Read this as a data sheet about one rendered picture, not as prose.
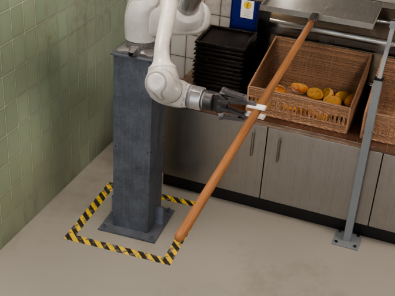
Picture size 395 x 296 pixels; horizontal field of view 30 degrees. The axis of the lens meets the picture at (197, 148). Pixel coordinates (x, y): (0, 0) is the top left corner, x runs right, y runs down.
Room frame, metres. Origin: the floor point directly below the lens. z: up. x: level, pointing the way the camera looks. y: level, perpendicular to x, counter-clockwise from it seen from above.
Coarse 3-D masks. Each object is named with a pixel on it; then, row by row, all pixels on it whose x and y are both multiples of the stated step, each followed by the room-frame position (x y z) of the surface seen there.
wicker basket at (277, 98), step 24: (288, 48) 3.91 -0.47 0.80; (312, 48) 3.87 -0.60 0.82; (336, 48) 3.83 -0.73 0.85; (264, 72) 3.77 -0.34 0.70; (288, 72) 3.87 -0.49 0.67; (312, 72) 3.83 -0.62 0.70; (360, 72) 3.75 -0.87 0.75; (288, 96) 3.44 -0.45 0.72; (360, 96) 3.62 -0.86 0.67; (288, 120) 3.43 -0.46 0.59; (312, 120) 3.45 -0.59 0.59; (336, 120) 3.47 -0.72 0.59
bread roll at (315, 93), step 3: (309, 90) 3.72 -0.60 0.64; (312, 90) 3.71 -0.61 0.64; (315, 90) 3.70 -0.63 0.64; (318, 90) 3.70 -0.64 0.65; (321, 90) 3.70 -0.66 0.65; (309, 93) 3.70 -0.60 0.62; (312, 93) 3.70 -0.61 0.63; (315, 93) 3.69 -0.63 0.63; (318, 93) 3.68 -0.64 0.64; (321, 93) 3.68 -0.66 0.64; (309, 96) 3.70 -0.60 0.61; (312, 96) 3.69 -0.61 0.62; (315, 96) 3.68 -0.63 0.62; (318, 96) 3.67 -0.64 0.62; (321, 96) 3.67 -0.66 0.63; (315, 99) 3.68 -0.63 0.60; (318, 99) 3.67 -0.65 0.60
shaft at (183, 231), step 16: (304, 32) 3.13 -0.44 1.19; (288, 64) 2.81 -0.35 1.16; (272, 80) 2.64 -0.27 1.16; (256, 112) 2.39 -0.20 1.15; (240, 144) 2.18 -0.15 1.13; (224, 160) 2.05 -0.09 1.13; (208, 192) 1.88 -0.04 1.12; (192, 208) 1.79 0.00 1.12; (192, 224) 1.73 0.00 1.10; (176, 240) 1.67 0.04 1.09
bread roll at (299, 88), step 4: (292, 84) 3.77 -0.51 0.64; (296, 84) 3.76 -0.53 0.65; (300, 84) 3.76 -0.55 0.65; (292, 88) 3.76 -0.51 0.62; (296, 88) 3.74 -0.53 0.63; (300, 88) 3.74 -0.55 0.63; (304, 88) 3.74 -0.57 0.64; (296, 92) 3.74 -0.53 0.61; (300, 92) 3.74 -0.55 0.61; (304, 92) 3.74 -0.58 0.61
